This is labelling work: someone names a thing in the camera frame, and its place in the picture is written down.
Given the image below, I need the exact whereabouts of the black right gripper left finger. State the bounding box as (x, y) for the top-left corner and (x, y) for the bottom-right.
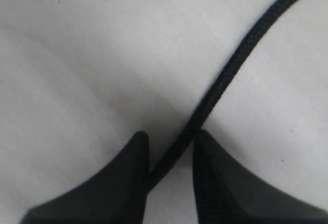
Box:
(21, 131), (149, 223)

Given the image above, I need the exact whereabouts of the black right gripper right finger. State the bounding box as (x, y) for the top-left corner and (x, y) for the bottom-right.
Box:
(193, 130), (327, 223)

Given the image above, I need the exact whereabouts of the black rope strand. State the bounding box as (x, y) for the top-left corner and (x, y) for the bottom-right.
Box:
(147, 0), (322, 194)

